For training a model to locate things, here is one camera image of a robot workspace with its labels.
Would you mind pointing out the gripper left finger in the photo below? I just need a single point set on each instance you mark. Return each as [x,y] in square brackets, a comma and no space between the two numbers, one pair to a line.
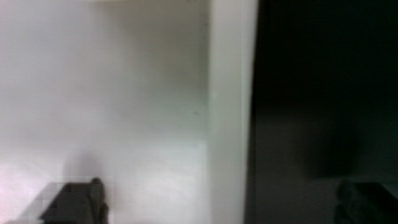
[78,205]

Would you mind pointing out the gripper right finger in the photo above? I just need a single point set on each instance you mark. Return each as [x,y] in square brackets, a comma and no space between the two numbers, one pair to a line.
[366,204]

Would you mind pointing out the white square tabletop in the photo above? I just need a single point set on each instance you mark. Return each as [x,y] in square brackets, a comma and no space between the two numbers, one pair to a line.
[125,97]

